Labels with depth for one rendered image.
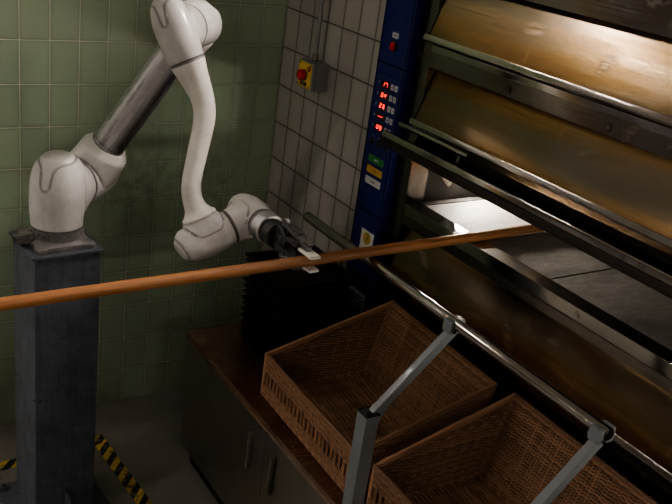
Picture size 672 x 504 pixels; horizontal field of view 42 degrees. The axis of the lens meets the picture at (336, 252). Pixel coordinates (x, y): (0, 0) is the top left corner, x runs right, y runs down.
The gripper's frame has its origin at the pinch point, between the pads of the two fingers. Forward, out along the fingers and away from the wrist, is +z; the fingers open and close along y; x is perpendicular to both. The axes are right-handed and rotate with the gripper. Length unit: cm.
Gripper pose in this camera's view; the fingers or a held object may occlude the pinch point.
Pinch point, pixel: (308, 259)
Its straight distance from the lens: 229.0
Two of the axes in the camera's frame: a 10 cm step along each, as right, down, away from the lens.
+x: -8.4, 1.1, -5.4
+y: -1.3, 9.1, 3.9
